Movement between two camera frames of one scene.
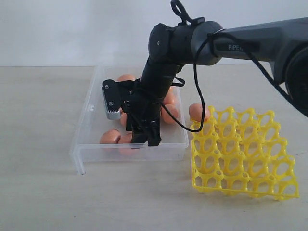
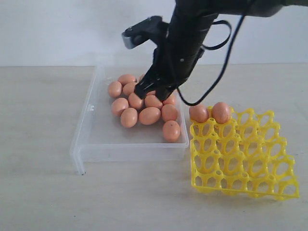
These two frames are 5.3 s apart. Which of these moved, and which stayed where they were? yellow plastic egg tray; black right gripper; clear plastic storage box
Moved: black right gripper
Stayed: yellow plastic egg tray; clear plastic storage box
